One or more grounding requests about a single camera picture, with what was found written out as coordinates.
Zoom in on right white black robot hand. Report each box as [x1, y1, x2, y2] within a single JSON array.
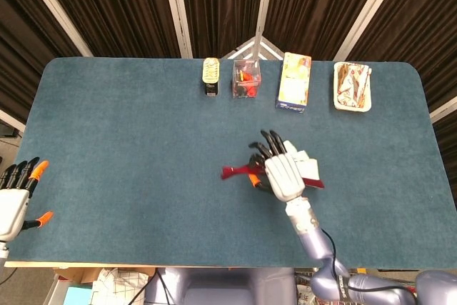
[[248, 129, 307, 203]]

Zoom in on blue and yellow tissue box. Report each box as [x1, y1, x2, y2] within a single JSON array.
[[275, 51, 312, 116]]

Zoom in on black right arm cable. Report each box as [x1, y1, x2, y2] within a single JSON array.
[[320, 227, 397, 294]]

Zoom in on white screen frame post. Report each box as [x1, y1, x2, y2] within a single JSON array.
[[16, 0, 94, 58], [333, 0, 408, 61], [160, 0, 194, 59], [255, 0, 276, 59]]

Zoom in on dark brown pleated curtain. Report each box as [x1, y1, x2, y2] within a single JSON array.
[[0, 0, 457, 149]]

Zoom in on red and orange toy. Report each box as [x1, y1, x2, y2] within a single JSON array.
[[233, 69, 260, 98]]

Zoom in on crumpled red-white snack wrappers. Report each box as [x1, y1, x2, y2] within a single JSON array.
[[336, 63, 371, 109]]

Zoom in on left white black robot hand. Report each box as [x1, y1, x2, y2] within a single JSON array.
[[0, 156, 54, 244]]

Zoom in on yellow small package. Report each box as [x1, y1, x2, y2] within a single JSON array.
[[202, 57, 221, 98]]

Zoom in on clear plastic display box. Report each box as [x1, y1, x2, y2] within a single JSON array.
[[231, 59, 261, 99]]

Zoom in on white checked cloth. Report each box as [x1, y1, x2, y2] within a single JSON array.
[[91, 267, 151, 305]]

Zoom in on white triangular frame base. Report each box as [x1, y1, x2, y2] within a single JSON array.
[[223, 31, 285, 60]]

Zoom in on red-ribbed white paper folding fan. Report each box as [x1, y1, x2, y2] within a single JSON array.
[[220, 140, 326, 190]]

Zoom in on lavender robot torso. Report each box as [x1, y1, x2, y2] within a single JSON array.
[[144, 267, 297, 305]]

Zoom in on beige plastic tray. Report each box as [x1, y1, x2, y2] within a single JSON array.
[[333, 61, 373, 112]]

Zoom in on blue felt table cover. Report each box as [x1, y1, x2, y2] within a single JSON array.
[[6, 56, 457, 270]]

